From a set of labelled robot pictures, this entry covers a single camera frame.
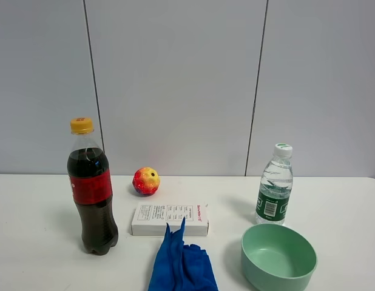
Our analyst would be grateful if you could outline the white cardboard box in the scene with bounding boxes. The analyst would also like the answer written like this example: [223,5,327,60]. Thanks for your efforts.
[130,202,209,237]

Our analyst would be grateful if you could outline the water bottle green label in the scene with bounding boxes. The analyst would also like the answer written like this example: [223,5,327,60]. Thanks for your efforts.
[255,143,294,225]

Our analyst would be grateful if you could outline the cola bottle yellow cap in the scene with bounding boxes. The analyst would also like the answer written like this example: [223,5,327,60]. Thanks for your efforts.
[67,117,118,255]

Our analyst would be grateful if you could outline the blue cloth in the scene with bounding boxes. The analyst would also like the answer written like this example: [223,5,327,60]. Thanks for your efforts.
[148,221,218,291]

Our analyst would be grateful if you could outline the green plastic bowl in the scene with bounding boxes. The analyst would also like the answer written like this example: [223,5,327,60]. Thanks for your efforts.
[241,224,317,291]

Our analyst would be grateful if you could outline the red yellow dimpled ball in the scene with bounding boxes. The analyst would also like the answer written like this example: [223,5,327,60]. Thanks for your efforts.
[132,167,160,196]

